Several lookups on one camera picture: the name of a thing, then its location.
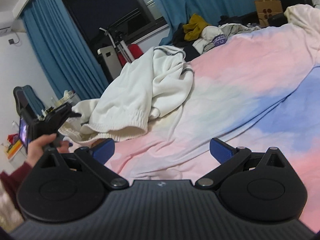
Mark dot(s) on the black garment pile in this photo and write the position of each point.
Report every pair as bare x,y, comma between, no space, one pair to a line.
178,40

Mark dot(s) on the person's left hand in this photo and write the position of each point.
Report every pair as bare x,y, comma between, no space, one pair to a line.
36,148

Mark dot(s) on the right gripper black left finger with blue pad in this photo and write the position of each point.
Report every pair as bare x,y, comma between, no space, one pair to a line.
95,158

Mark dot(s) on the white sweatpants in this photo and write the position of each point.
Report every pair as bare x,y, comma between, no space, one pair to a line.
148,88

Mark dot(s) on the mustard yellow garment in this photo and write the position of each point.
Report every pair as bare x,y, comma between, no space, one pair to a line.
193,29

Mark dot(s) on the blue curtain left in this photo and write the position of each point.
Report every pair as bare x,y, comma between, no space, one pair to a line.
61,50

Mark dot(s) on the black office chair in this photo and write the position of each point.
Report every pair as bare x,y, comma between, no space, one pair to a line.
280,19

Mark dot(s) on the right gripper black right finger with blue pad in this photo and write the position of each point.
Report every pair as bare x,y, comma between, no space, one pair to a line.
231,160

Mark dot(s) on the dark window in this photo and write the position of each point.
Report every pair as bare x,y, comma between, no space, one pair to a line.
132,19

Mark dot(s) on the white drying rack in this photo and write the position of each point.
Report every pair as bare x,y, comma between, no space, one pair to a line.
116,38

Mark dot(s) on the grey cabinet panel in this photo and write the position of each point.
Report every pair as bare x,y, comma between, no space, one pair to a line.
111,61

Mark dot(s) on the pink blue bed cover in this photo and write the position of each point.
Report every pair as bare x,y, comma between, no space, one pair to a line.
260,89

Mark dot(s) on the cream blanket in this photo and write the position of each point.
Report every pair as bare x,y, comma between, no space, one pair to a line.
304,16

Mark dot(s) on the brown paper bag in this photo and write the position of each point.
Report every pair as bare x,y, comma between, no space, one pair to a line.
266,9

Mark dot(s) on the white air conditioner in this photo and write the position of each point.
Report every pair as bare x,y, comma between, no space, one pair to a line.
6,21

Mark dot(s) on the red box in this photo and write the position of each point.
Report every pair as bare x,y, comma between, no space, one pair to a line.
135,52

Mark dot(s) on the grey white garment purple print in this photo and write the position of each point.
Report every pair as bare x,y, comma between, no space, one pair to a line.
213,36

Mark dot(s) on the blue backed desk chair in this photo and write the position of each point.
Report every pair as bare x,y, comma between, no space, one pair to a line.
26,98

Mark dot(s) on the dark red sleeve forearm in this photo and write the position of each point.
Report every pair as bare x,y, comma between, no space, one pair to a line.
13,181

